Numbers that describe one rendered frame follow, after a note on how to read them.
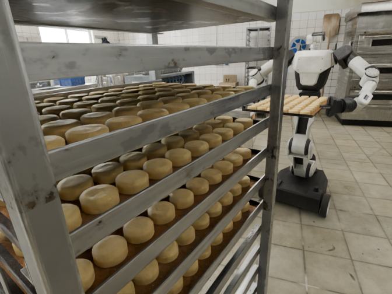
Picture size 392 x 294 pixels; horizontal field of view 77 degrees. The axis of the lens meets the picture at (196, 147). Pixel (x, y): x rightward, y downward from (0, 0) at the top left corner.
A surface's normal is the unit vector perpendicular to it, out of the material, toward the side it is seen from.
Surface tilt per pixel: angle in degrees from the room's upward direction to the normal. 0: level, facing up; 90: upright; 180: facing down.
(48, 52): 90
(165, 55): 90
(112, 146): 90
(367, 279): 0
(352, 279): 0
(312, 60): 91
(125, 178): 0
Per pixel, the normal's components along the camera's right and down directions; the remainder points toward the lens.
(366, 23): -0.33, 0.34
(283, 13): -0.58, 0.30
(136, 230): -0.04, -0.94
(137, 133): 0.81, 0.18
